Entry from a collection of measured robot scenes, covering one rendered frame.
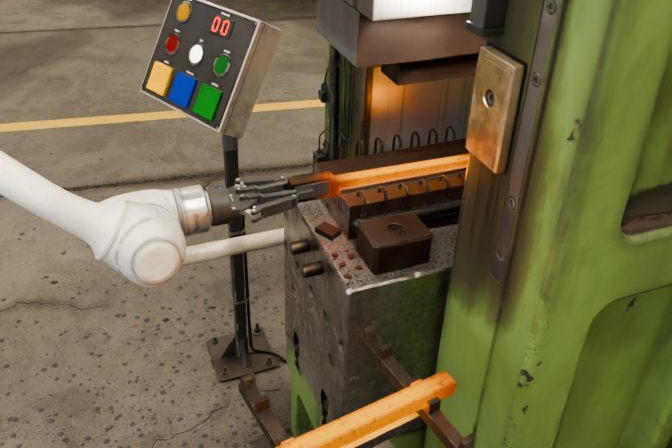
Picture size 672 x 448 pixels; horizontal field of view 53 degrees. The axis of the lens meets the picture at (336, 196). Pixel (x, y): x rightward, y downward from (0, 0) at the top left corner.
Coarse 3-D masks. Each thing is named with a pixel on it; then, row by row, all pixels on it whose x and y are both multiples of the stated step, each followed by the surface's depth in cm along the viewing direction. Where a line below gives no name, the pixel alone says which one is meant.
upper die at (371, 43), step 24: (336, 0) 117; (336, 24) 119; (360, 24) 110; (384, 24) 111; (408, 24) 113; (432, 24) 115; (456, 24) 116; (336, 48) 121; (360, 48) 112; (384, 48) 113; (408, 48) 115; (432, 48) 117; (456, 48) 119
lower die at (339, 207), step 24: (432, 144) 154; (456, 144) 154; (336, 168) 141; (360, 168) 141; (456, 168) 140; (432, 192) 134; (456, 192) 137; (336, 216) 137; (360, 216) 130; (456, 216) 140
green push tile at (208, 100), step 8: (200, 88) 164; (208, 88) 162; (200, 96) 164; (208, 96) 162; (216, 96) 160; (200, 104) 163; (208, 104) 162; (216, 104) 160; (200, 112) 163; (208, 112) 161
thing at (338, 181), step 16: (432, 160) 141; (448, 160) 141; (464, 160) 142; (304, 176) 131; (320, 176) 131; (336, 176) 134; (352, 176) 134; (368, 176) 134; (384, 176) 135; (400, 176) 137; (336, 192) 132
